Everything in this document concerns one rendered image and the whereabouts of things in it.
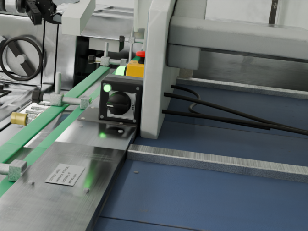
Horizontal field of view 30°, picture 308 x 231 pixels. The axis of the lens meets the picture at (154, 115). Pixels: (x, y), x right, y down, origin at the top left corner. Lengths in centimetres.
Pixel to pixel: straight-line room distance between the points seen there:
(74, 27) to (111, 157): 103
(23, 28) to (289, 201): 211
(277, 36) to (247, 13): 440
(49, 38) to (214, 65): 79
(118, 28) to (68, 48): 26
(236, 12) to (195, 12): 433
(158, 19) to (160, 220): 37
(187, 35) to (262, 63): 168
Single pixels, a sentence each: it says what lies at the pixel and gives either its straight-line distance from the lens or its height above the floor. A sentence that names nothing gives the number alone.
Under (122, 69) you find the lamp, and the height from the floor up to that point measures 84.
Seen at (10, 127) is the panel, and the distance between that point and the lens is 205.
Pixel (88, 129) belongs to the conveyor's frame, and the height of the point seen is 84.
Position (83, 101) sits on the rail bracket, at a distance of 126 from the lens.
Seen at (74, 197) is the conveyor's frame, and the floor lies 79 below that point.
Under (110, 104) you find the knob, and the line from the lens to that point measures 108.
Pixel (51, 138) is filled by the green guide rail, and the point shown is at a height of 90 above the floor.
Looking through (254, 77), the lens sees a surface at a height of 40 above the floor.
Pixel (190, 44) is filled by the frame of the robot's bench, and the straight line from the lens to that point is 104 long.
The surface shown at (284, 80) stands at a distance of 272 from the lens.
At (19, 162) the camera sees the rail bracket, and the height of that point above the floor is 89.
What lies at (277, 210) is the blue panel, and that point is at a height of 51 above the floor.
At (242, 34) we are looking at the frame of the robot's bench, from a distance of 103.
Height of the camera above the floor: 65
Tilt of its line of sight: 4 degrees up
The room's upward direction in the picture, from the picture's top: 83 degrees counter-clockwise
